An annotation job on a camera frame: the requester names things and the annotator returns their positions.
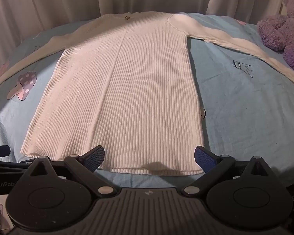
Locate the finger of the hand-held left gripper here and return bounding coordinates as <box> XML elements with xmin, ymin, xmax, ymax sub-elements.
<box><xmin>0</xmin><ymin>145</ymin><xmax>11</xmax><ymax>158</ymax></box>

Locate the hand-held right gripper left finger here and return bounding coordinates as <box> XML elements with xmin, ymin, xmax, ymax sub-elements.
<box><xmin>27</xmin><ymin>146</ymin><xmax>117</xmax><ymax>196</ymax></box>

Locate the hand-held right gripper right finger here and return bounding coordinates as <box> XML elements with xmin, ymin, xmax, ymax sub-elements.
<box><xmin>182</xmin><ymin>146</ymin><xmax>272</xmax><ymax>196</ymax></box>

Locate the white ribbed knit sweater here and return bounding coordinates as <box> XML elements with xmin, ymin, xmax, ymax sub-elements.
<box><xmin>0</xmin><ymin>12</ymin><xmax>294</xmax><ymax>177</ymax></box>

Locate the light blue printed bed sheet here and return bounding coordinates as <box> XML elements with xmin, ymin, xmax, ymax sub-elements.
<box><xmin>0</xmin><ymin>12</ymin><xmax>294</xmax><ymax>201</ymax></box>

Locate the purple teddy bear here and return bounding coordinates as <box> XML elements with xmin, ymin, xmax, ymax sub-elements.
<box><xmin>257</xmin><ymin>0</ymin><xmax>294</xmax><ymax>75</ymax></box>

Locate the pale curtain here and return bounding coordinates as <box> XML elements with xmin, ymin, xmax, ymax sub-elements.
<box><xmin>0</xmin><ymin>0</ymin><xmax>294</xmax><ymax>66</ymax></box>

